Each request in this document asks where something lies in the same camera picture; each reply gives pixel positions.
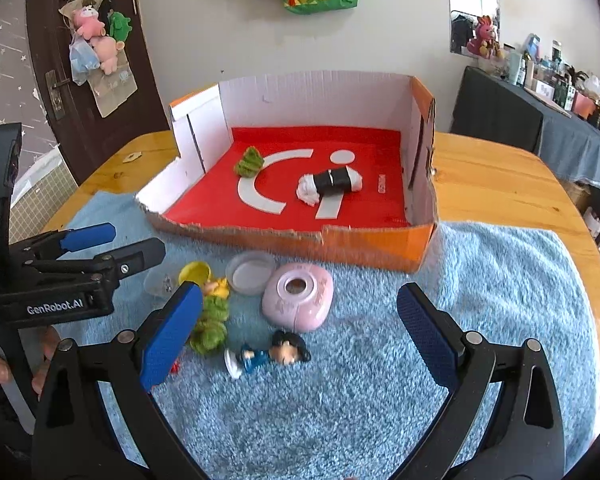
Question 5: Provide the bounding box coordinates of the cardboard box red bottom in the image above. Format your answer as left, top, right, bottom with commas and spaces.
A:
136, 71, 438, 274

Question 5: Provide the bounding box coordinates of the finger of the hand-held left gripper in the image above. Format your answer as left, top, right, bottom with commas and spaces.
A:
30, 238, 167, 286
7, 223, 117, 262

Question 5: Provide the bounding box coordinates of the yellow bottle cap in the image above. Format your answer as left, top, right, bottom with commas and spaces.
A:
178, 261, 212, 288

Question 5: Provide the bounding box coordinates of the clear round plastic lid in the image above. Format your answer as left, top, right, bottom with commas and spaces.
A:
225, 252, 278, 297

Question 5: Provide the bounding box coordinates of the small clear plastic box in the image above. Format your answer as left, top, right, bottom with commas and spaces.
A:
144, 266, 181, 301

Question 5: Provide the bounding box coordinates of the pale pink plush toy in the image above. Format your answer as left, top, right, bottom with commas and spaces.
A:
91, 36, 121, 75

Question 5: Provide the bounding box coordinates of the group of bottles and jars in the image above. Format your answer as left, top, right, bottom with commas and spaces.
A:
500, 34, 600, 146

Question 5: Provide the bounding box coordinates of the pink rabbit plush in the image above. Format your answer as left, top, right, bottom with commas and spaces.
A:
466, 15, 506, 60

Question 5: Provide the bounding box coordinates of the pink pig plush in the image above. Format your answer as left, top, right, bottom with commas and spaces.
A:
72, 5, 106, 41

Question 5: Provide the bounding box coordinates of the person's left hand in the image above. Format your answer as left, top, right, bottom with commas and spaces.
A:
0, 327, 62, 396

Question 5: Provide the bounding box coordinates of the blue fluffy towel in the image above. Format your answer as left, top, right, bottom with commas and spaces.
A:
55, 192, 600, 480

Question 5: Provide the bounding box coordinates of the side table with dark cloth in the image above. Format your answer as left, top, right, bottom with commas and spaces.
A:
450, 66, 600, 191

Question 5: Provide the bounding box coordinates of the metal door handle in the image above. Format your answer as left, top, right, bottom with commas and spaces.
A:
46, 71, 72, 120

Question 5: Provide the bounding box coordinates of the dark brown door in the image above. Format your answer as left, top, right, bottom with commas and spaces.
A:
25, 0, 173, 186

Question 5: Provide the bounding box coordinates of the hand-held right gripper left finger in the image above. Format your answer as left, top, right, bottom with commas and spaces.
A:
30, 282, 206, 480

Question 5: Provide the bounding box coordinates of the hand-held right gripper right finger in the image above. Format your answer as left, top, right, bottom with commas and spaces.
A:
396, 282, 566, 480

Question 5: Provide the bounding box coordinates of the black-haired blue figurine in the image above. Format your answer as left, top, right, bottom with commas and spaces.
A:
224, 330, 312, 380

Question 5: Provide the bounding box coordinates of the black and white plush toy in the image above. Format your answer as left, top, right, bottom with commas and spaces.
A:
296, 165, 365, 207

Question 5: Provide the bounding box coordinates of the pink round device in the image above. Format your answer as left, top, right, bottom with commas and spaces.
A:
261, 263, 335, 333

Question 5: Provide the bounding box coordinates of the green plush toy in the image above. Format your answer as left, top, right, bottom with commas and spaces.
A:
107, 10, 132, 43

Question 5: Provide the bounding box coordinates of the small pink yellow figurine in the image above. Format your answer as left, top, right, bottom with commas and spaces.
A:
202, 277, 231, 301

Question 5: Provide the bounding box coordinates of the blue plastic bag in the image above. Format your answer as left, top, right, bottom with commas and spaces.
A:
69, 40, 101, 86

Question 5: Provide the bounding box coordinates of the beige hanging pocket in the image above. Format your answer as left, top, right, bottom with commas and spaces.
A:
87, 67, 136, 118

